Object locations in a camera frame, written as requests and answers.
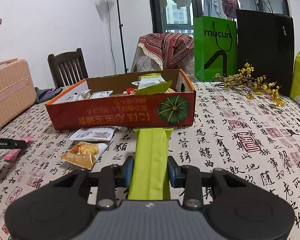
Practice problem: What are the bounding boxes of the black paper bag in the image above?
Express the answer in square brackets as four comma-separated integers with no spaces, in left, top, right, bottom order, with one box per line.
[237,0,294,96]

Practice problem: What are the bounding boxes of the green white snack packet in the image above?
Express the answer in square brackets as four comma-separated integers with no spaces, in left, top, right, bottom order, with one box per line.
[132,73,166,90]

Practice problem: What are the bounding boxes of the pink mini suitcase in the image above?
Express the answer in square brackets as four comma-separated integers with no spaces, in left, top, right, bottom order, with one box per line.
[0,58,37,130]

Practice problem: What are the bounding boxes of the dark wooden chair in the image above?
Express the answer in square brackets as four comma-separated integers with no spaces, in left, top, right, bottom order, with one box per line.
[48,48,88,88]

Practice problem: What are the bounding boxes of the white label-back snack packet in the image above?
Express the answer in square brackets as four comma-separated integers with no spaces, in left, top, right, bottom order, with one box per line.
[67,89,113,102]

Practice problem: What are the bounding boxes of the orange cardboard pumpkin box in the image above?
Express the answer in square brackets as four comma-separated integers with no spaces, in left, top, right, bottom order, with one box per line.
[46,69,196,130]

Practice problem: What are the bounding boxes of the white grey snack packet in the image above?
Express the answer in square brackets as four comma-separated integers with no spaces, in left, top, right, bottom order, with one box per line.
[69,126,117,142]

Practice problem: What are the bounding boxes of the lime green snack packet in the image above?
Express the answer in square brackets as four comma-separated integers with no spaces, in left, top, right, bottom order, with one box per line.
[128,128,173,200]

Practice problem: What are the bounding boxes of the yellow dried flower branch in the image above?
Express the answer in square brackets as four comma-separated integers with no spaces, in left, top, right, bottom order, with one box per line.
[213,62,285,107]

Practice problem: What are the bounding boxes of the chair with red patterned blanket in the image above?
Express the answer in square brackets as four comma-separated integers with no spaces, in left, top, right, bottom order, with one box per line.
[131,33,194,75]

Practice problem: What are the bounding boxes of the green mucun paper bag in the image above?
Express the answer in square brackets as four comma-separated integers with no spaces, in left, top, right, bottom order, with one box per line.
[194,16,238,81]

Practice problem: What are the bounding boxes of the grey purple folded cloth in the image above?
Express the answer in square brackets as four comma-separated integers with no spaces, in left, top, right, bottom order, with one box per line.
[35,87,63,104]

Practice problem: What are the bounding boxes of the pink small sachet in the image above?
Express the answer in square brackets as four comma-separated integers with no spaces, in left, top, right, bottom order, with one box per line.
[3,136,33,161]

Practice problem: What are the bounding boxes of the gold snack packet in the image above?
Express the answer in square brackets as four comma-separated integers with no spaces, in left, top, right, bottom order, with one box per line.
[61,141,112,170]

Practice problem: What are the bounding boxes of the calligraphy print tablecloth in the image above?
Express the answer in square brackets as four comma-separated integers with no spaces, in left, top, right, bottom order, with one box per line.
[0,79,300,239]

